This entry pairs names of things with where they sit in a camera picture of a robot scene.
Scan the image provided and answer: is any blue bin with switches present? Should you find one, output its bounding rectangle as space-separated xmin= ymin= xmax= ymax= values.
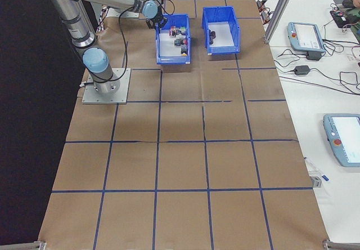
xmin=155 ymin=14 xmax=192 ymax=66

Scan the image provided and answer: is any blue bin with batteries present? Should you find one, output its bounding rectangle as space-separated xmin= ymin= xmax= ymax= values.
xmin=201 ymin=6 xmax=242 ymax=56

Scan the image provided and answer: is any small grey box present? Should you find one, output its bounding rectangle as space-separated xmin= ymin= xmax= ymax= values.
xmin=310 ymin=175 xmax=323 ymax=189

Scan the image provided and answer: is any grey blue teach pendant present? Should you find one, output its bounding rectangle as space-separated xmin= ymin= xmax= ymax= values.
xmin=286 ymin=21 xmax=327 ymax=56
xmin=322 ymin=113 xmax=360 ymax=168

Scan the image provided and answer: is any black power adapter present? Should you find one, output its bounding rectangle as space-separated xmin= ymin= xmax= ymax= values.
xmin=294 ymin=65 xmax=312 ymax=75

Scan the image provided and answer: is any black power brick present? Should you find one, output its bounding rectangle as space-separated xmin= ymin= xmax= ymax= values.
xmin=306 ymin=51 xmax=323 ymax=62

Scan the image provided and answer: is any black circuit board device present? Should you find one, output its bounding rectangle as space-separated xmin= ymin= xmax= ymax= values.
xmin=329 ymin=9 xmax=351 ymax=28

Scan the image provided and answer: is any clear plastic strip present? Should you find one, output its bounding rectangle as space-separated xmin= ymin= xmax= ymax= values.
xmin=304 ymin=157 xmax=322 ymax=177

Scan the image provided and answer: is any aluminium corner bar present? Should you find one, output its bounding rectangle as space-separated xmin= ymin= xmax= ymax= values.
xmin=322 ymin=239 xmax=360 ymax=250
xmin=0 ymin=240 xmax=47 ymax=250

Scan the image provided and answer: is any white square base plate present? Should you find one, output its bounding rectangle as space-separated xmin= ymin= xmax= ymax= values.
xmin=121 ymin=9 xmax=141 ymax=19
xmin=81 ymin=68 xmax=132 ymax=105

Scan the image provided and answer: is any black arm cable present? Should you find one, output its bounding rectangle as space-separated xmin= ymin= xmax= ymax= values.
xmin=118 ymin=0 xmax=176 ymax=70

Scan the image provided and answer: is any coloured wire bundle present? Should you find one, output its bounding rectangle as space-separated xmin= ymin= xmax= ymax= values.
xmin=97 ymin=5 xmax=110 ymax=19

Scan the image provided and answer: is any aluminium profile post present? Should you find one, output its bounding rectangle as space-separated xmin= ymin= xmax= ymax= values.
xmin=263 ymin=0 xmax=299 ymax=44

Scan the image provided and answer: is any black adapter cable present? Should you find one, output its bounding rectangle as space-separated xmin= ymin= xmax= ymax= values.
xmin=274 ymin=48 xmax=300 ymax=74

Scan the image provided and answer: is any black frame cover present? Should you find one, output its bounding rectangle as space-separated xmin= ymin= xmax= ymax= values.
xmin=0 ymin=0 xmax=95 ymax=247

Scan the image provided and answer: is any long black table cable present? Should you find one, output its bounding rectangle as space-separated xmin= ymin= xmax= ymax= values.
xmin=280 ymin=75 xmax=360 ymax=96

